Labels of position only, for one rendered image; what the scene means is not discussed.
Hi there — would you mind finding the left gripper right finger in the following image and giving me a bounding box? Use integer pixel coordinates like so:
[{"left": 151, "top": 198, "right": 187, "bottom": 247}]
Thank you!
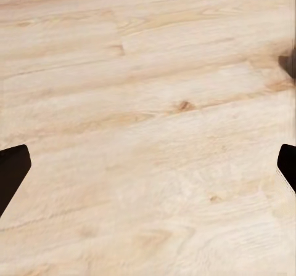
[{"left": 277, "top": 144, "right": 296, "bottom": 192}]

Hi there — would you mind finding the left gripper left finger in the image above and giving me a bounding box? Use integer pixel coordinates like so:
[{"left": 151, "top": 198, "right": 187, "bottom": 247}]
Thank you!
[{"left": 0, "top": 144, "right": 31, "bottom": 217}]

